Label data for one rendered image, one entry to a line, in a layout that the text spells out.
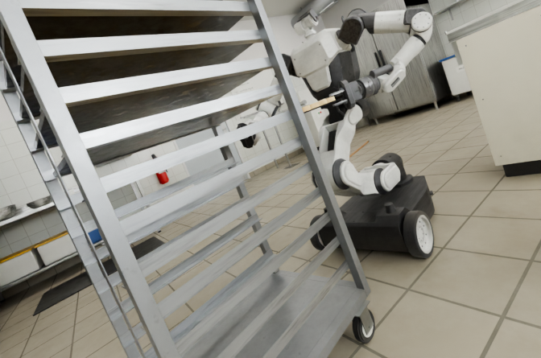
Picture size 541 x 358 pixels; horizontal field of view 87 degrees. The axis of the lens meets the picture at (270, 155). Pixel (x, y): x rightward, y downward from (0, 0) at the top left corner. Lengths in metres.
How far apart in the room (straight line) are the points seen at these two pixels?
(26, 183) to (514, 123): 5.06
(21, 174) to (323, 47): 4.32
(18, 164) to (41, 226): 0.87
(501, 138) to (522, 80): 0.32
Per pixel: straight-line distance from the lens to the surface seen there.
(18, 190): 4.97
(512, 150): 2.07
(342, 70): 1.49
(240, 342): 0.80
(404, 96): 5.93
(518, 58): 1.97
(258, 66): 0.92
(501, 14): 1.98
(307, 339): 1.01
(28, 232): 4.97
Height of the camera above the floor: 0.77
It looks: 5 degrees down
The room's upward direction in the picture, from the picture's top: 22 degrees counter-clockwise
